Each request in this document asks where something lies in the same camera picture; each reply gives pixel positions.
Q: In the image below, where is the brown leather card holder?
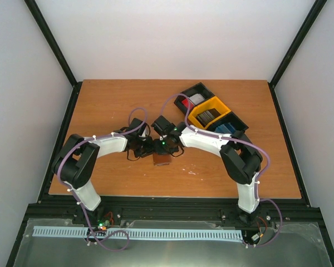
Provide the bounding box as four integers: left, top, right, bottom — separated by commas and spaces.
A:
153, 153, 172, 166

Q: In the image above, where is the yellow bin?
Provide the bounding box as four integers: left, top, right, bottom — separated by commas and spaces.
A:
188, 96, 231, 130

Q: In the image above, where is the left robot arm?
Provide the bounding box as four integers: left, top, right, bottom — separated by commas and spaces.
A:
51, 118, 152, 224

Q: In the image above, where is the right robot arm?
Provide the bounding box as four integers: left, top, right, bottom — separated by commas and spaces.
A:
151, 116, 263, 225

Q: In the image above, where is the dark grey card stack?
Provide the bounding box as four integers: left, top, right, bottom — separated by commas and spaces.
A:
197, 108, 220, 127

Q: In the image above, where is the red card stack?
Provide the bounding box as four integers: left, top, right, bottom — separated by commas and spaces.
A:
181, 98, 194, 109

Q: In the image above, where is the white card stack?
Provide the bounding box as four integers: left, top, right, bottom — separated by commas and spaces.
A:
189, 93, 205, 106

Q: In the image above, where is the blue card stack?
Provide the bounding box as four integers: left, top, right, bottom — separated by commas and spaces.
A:
214, 122, 236, 135

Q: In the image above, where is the black bin left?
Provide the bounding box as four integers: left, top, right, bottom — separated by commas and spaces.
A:
174, 82, 215, 115

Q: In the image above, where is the black bin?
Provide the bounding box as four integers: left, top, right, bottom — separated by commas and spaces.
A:
207, 111, 249, 134
174, 82, 215, 115

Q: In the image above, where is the black bin right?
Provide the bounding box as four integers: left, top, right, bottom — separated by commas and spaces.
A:
207, 111, 249, 134

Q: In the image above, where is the small circuit board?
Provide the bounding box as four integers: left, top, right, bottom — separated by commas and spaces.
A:
97, 211, 114, 230

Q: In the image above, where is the right base connector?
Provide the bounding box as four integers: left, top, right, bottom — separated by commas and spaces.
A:
251, 233, 263, 244

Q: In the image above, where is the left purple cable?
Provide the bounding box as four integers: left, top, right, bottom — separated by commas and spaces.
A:
57, 106, 150, 251

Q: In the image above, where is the light blue cable duct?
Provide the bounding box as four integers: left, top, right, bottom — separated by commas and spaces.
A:
32, 226, 243, 243

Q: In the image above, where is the left black frame post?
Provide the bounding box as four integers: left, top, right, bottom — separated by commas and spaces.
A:
23, 0, 78, 87

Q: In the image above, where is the black frame post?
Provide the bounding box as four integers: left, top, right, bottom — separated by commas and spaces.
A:
268, 0, 328, 86
23, 0, 78, 87

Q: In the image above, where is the right black frame post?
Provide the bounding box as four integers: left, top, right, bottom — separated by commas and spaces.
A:
268, 0, 328, 86

